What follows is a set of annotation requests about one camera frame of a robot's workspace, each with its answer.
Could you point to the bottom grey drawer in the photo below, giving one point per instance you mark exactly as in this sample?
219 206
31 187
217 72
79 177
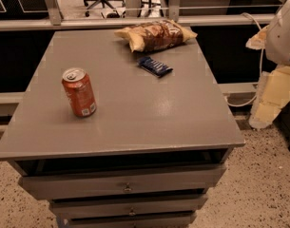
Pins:
138 221

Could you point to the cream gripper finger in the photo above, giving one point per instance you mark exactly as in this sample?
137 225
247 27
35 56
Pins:
258 40

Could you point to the grey drawer cabinet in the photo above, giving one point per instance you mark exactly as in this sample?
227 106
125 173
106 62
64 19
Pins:
140 121

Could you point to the middle grey drawer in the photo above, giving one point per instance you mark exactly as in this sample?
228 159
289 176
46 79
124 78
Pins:
128 206

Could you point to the grey metal railing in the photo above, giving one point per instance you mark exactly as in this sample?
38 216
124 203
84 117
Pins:
49 14

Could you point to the blue rxbar wrapper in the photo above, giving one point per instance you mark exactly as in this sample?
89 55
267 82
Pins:
154 67

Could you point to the orange soda can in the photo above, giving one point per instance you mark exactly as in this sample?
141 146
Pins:
77 85

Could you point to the grey drawer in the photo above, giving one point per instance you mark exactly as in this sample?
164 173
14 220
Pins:
123 182
138 221
128 206

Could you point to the brown yellow chip bag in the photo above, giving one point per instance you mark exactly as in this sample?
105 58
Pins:
157 35

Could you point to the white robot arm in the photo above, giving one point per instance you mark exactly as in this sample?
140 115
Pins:
277 46

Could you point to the black office chair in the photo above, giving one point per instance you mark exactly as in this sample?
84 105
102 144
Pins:
90 4

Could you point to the top grey drawer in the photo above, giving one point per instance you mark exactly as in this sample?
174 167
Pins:
123 182

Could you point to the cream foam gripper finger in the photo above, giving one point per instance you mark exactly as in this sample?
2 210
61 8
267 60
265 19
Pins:
273 94

